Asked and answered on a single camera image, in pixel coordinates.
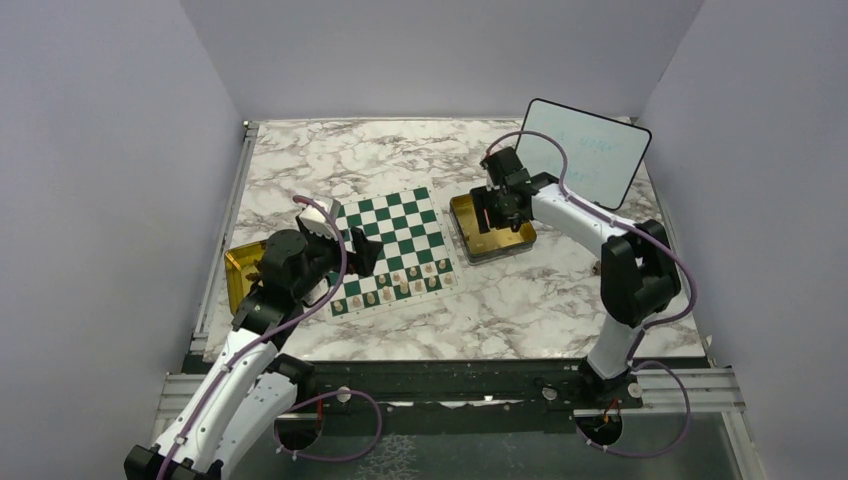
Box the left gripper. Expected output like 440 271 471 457
293 225 383 300

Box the gold tin with light pieces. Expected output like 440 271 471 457
449 194 537 265

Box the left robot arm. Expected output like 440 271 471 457
124 225 383 479

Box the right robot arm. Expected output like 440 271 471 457
470 147 682 407

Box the green white chess board mat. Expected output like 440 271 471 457
316 181 467 322

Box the gold tin with dark pieces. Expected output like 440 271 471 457
224 240 267 314

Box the small whiteboard on stand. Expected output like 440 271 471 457
516 98 652 210

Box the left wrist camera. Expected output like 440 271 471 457
297 197 341 241

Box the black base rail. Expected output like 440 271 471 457
282 358 746 436

